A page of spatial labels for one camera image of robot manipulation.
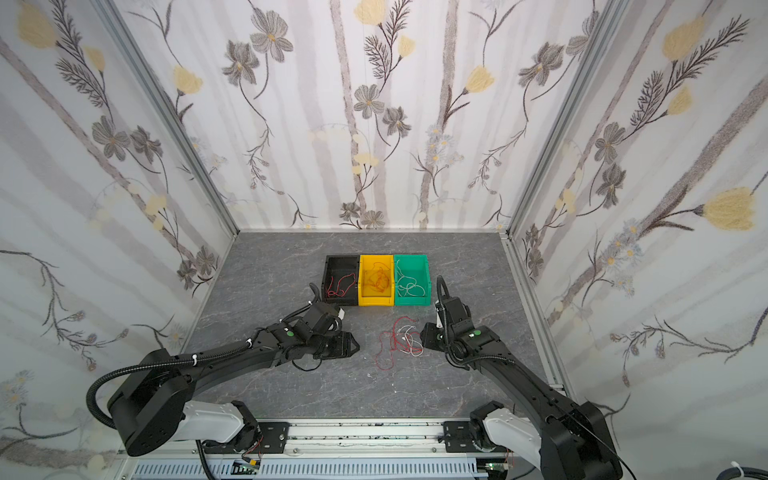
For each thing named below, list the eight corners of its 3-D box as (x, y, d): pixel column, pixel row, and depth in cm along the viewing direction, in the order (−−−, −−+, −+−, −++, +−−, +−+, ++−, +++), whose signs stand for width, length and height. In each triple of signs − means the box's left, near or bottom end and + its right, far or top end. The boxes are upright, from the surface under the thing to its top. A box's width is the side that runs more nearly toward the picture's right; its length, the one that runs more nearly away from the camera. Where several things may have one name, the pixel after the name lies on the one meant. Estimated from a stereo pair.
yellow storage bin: (357, 309, 100) (355, 298, 94) (360, 266, 112) (359, 254, 106) (394, 309, 100) (394, 298, 95) (393, 266, 112) (394, 254, 106)
